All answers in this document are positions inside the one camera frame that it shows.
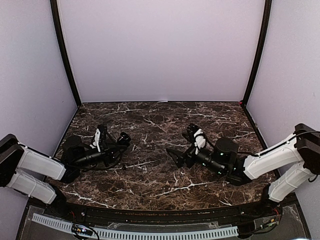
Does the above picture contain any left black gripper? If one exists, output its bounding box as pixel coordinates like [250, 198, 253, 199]
[73, 140, 127, 169]

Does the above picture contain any black charging case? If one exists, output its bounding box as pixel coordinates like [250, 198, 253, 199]
[117, 132, 131, 146]

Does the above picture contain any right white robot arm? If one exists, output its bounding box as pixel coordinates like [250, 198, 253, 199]
[166, 123, 320, 217]

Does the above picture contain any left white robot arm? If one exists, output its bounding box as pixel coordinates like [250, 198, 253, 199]
[0, 124, 131, 218]

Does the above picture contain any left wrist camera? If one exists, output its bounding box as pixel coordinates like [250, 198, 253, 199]
[93, 128, 102, 153]

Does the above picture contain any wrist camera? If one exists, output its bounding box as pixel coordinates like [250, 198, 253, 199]
[93, 128, 102, 153]
[193, 128, 207, 155]

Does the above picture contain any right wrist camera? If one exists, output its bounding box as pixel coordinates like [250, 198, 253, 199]
[193, 128, 207, 155]

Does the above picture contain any white slotted cable duct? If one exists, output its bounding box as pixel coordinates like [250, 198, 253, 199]
[31, 213, 239, 240]

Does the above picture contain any black front frame rail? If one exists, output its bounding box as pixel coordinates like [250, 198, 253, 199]
[15, 193, 311, 240]

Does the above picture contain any left black frame post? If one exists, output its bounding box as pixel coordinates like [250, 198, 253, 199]
[50, 0, 82, 108]

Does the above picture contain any black frame post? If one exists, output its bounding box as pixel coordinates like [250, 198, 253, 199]
[50, 0, 82, 108]
[241, 0, 273, 109]

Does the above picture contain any right black frame post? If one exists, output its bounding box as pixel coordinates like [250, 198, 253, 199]
[241, 0, 273, 109]

